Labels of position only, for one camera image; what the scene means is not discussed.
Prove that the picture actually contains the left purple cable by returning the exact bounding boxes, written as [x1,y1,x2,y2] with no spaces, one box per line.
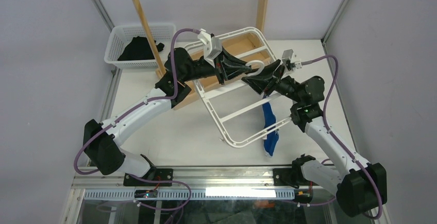
[73,28,202,224]

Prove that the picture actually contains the blue boxer underwear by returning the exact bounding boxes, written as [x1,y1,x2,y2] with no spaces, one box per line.
[262,102,279,157]

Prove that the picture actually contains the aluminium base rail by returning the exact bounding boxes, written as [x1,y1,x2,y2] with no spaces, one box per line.
[71,165,330,201]

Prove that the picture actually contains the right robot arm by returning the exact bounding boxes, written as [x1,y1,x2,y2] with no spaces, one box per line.
[242,61,387,219]

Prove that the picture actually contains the black garment in basket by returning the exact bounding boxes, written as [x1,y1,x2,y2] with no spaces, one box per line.
[117,37,155,61]

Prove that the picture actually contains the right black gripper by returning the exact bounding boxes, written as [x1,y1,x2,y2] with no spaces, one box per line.
[241,60,304,106]

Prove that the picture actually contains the wooden hanger stand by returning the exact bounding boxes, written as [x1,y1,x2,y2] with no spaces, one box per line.
[132,0,271,107]

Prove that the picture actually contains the white plastic clip hanger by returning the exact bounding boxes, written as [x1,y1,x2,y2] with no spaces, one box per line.
[193,27,291,148]

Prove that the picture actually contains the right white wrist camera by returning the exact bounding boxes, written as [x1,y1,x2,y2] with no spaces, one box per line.
[281,49,302,72]

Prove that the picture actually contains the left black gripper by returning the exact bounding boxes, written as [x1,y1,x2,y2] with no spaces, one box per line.
[180,46,251,85]

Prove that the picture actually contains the white perforated plastic basket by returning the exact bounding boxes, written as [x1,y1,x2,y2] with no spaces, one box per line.
[104,23,176,69]

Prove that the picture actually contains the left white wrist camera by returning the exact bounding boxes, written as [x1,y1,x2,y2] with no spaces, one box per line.
[197,29,222,67]

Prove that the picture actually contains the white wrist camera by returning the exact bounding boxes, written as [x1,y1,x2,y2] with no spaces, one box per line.
[281,49,302,72]
[197,29,222,67]

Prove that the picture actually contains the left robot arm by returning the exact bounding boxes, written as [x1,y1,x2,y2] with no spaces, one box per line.
[78,47,256,186]

